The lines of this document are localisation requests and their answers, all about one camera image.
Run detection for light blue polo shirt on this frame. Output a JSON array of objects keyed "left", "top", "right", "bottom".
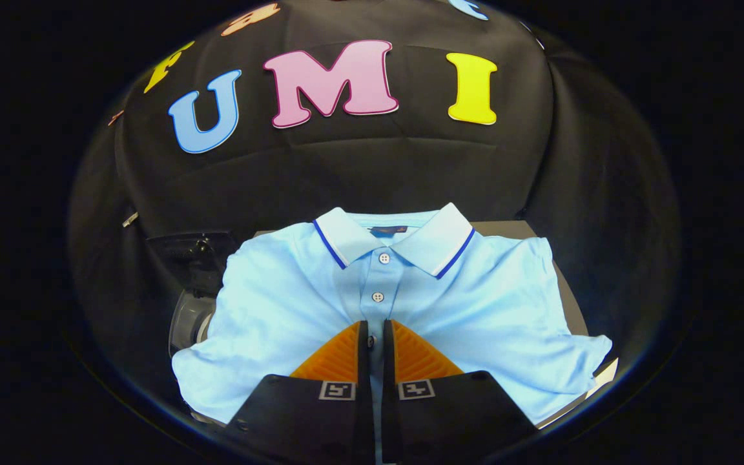
[{"left": 172, "top": 202, "right": 613, "bottom": 465}]

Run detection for beige cabinet with grey top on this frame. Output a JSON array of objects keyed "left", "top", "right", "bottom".
[{"left": 253, "top": 220, "right": 619, "bottom": 430}]

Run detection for dark transparent washing machine lid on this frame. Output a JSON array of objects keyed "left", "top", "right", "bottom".
[{"left": 146, "top": 231, "right": 241, "bottom": 299}]

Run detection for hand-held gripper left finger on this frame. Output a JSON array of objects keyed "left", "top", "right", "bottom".
[{"left": 220, "top": 320, "right": 377, "bottom": 465}]

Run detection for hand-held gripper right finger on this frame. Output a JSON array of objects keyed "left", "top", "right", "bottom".
[{"left": 382, "top": 319, "right": 539, "bottom": 465}]

